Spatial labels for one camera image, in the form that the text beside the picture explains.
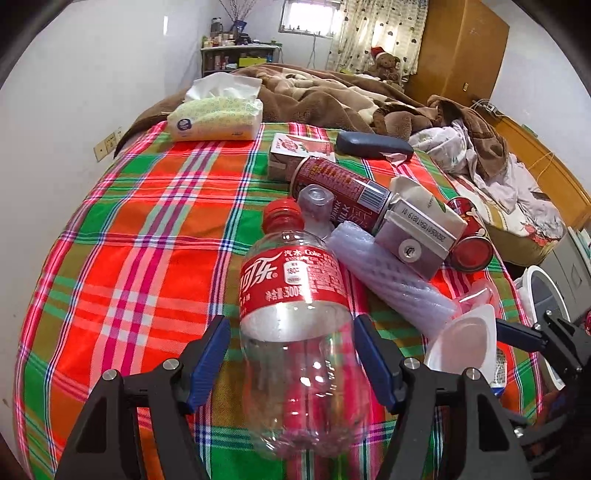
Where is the wooden bed headboard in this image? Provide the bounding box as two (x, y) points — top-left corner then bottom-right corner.
(475, 104), (591, 232)

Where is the red label clear plastic bottle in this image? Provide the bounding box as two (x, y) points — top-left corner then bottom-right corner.
(239, 199), (372, 460)

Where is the white grey drink carton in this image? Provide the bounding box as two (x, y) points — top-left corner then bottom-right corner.
(374, 175), (468, 280)

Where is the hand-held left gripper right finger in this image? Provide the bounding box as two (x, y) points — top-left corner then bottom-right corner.
(353, 315), (539, 480)

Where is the small clear plastic bottle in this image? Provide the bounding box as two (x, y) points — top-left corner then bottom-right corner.
(295, 185), (335, 241)

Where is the rose print bedsheet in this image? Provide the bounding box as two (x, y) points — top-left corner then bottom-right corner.
(450, 175), (568, 268)

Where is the yellow patterned tissue pack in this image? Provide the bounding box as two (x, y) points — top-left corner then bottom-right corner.
(166, 74), (264, 141)

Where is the red drink carton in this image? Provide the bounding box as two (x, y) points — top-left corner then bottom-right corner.
(268, 133), (337, 182)

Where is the tall dark red can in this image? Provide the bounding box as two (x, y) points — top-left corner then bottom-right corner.
(290, 156), (393, 234)

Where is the white trash bin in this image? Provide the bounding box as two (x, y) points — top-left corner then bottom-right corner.
(515, 265), (571, 384)

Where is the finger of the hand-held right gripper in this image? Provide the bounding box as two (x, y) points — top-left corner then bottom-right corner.
(496, 309), (591, 386)

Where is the brown teddy bear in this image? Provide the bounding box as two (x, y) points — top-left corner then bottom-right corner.
(367, 46), (403, 86)

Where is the wall socket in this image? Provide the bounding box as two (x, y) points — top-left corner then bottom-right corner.
(93, 127), (124, 162)

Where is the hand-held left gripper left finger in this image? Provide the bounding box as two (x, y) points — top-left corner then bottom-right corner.
(54, 315), (232, 480)

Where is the wooden wardrobe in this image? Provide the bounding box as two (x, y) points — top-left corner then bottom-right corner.
(406, 0), (511, 107)

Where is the window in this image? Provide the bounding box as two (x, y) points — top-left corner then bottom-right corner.
(278, 0), (345, 40)

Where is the brown fleece blanket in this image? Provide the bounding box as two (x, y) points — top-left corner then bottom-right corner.
(113, 65), (509, 181)

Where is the grey drawer nightstand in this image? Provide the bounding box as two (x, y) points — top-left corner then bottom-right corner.
(540, 226), (591, 319)

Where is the pale floral quilt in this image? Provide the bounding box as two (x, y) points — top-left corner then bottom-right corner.
(409, 119), (566, 241)

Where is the white plastic cup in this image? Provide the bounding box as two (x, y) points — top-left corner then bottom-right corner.
(424, 305), (498, 384)

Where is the patterned curtain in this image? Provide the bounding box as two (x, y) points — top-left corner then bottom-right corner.
(325, 0), (429, 77)

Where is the dark blue glasses case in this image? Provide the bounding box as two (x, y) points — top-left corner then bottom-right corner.
(335, 131), (415, 161)

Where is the row of bottles and jars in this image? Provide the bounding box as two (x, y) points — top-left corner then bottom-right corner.
(203, 17), (278, 49)

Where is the clear plastic bag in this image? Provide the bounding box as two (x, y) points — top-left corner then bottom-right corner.
(455, 277), (502, 324)

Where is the white shelf unit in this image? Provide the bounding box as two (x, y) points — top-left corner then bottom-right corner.
(200, 44), (282, 78)

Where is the vase with dry branches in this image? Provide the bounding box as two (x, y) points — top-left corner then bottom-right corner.
(219, 0), (257, 44)

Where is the red green plaid cloth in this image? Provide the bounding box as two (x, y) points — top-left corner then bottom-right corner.
(14, 121), (546, 480)

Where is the white foam net sleeve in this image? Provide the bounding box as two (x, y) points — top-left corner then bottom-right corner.
(325, 220), (460, 337)

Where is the short bright red can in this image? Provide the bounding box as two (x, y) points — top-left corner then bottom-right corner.
(444, 196), (495, 273)

